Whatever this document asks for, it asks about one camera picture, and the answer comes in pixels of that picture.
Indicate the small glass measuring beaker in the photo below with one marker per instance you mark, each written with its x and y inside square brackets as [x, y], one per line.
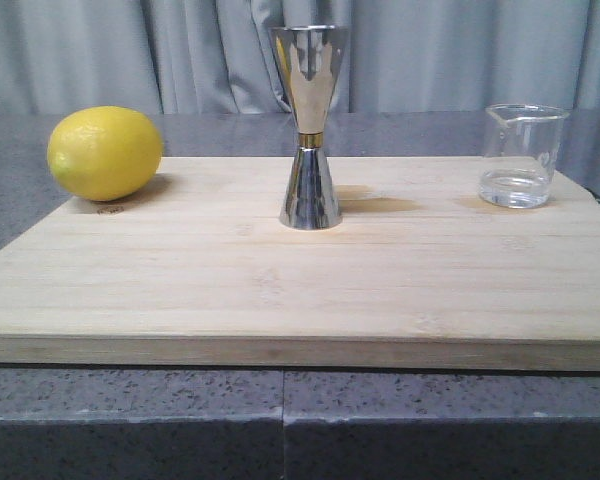
[520, 151]

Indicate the grey curtain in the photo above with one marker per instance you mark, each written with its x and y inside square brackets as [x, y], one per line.
[195, 57]

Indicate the yellow lemon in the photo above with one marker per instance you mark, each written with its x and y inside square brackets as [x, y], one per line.
[104, 153]

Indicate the light wooden cutting board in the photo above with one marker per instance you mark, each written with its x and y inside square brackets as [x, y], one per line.
[196, 269]

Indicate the steel double jigger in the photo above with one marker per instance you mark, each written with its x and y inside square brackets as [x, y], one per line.
[308, 60]

